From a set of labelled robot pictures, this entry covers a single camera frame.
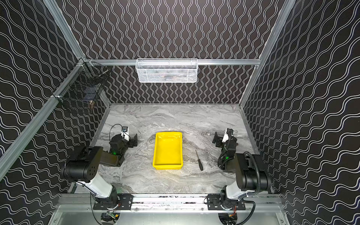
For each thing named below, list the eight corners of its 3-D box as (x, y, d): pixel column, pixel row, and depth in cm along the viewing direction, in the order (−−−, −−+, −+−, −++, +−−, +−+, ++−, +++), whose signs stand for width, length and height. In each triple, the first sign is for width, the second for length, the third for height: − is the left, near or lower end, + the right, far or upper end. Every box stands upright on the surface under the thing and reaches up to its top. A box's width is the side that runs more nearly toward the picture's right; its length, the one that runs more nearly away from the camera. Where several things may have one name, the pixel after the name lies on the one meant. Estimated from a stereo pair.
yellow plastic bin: (153, 169, 88) (151, 165, 82) (157, 137, 103) (156, 131, 97) (182, 169, 88) (182, 165, 82) (182, 137, 103) (182, 131, 97)
